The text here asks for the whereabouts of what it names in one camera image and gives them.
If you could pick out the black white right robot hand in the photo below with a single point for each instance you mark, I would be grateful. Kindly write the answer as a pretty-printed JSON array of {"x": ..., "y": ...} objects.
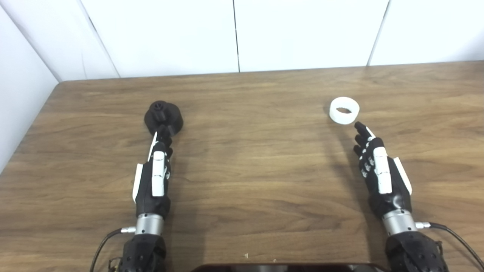
[{"x": 382, "y": 170}]

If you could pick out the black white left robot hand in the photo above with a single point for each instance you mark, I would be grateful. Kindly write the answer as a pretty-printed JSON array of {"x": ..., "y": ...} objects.
[{"x": 158, "y": 177}]

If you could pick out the round black plastic part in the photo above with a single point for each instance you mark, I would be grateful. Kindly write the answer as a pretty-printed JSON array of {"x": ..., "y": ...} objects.
[{"x": 173, "y": 117}]

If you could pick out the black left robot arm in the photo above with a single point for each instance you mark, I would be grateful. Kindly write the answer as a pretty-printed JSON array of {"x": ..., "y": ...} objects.
[{"x": 145, "y": 253}]

